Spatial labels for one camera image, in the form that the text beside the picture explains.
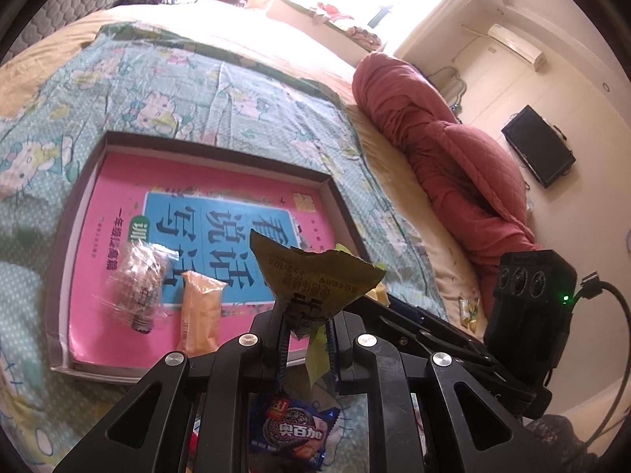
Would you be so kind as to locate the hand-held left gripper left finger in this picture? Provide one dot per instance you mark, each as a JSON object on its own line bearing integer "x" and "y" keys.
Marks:
{"x": 282, "y": 362}

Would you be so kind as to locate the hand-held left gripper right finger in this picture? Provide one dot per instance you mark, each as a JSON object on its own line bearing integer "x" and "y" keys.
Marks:
{"x": 335, "y": 357}

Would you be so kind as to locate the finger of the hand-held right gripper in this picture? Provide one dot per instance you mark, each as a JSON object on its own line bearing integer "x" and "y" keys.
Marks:
{"x": 493, "y": 379}
{"x": 434, "y": 322}

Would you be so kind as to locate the blue cookie packet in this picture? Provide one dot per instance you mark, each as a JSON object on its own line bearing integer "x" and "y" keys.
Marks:
{"x": 296, "y": 436}

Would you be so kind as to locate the green wrapper cake packet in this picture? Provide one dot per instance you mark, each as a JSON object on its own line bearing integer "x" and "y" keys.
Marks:
{"x": 305, "y": 281}

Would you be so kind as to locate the orange cake packet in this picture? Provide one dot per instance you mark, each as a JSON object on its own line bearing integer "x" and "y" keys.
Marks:
{"x": 202, "y": 310}

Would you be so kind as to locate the red snack packet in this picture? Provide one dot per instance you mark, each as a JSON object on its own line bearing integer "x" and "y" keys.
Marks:
{"x": 197, "y": 453}

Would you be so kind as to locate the clear brown cake packet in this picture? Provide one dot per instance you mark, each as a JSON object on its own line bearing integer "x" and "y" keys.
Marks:
{"x": 140, "y": 281}

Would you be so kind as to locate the black television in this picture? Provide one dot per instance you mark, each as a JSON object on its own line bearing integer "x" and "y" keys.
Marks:
{"x": 537, "y": 145}

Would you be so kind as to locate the pink quilt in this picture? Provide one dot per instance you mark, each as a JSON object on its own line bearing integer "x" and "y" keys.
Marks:
{"x": 443, "y": 157}

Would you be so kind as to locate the pink book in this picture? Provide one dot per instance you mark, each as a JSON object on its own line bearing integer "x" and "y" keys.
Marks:
{"x": 123, "y": 182}

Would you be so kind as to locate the white air conditioner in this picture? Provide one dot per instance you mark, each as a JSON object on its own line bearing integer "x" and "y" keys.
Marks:
{"x": 515, "y": 44}

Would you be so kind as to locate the cartoon cat printed blanket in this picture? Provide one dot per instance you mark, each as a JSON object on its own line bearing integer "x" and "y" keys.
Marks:
{"x": 197, "y": 83}

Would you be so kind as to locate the beige bed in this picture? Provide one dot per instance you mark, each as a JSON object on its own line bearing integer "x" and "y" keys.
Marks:
{"x": 44, "y": 74}

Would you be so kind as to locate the grey quilted headboard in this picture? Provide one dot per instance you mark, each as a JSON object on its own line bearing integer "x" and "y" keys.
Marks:
{"x": 59, "y": 0}

